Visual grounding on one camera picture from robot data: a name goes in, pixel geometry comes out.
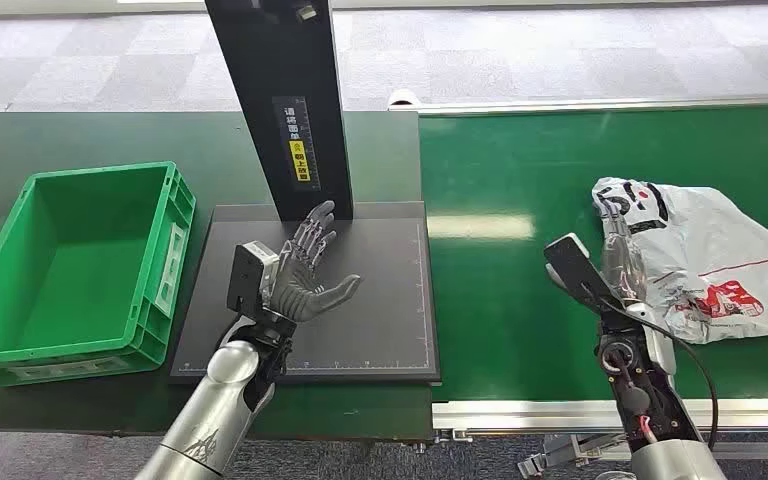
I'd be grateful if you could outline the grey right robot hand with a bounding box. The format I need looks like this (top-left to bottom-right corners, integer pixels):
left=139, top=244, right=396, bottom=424
left=599, top=198, right=651, bottom=307

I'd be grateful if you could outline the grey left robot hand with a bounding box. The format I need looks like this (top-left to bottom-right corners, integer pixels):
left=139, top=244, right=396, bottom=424
left=269, top=200, right=363, bottom=324

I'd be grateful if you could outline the grey plastic courier package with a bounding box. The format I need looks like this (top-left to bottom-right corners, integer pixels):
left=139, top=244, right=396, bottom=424
left=591, top=176, right=768, bottom=346

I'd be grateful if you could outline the green conveyor belt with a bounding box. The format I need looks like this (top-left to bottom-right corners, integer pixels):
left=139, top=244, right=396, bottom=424
left=387, top=91, right=768, bottom=440

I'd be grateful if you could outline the black weighing platform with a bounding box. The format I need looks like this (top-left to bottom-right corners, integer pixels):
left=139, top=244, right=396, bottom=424
left=169, top=201, right=442, bottom=386

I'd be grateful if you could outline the black yellow column label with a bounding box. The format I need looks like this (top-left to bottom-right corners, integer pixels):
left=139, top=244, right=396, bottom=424
left=271, top=95, right=323, bottom=193

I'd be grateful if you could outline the black scanner column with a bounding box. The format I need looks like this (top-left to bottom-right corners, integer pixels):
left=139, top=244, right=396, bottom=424
left=204, top=0, right=356, bottom=223

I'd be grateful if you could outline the green plastic crate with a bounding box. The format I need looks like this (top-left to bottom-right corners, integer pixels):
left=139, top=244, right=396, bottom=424
left=0, top=161, right=198, bottom=388

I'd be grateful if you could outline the dark green table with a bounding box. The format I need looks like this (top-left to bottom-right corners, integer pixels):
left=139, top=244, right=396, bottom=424
left=0, top=110, right=436, bottom=443

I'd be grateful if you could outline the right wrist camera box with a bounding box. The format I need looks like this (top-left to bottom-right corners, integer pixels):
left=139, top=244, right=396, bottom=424
left=543, top=233, right=609, bottom=314

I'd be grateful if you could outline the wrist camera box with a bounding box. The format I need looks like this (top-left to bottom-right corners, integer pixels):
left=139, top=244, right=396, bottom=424
left=543, top=233, right=609, bottom=314
left=226, top=241, right=280, bottom=321

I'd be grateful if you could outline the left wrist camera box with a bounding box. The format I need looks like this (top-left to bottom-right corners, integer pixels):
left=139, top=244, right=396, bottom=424
left=226, top=241, right=280, bottom=321

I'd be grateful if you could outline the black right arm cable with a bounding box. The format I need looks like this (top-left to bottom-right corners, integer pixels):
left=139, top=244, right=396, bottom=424
left=612, top=301, right=721, bottom=453

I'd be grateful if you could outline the metal conveyor bracket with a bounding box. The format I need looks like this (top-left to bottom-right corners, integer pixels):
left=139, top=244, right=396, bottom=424
left=516, top=433, right=632, bottom=480

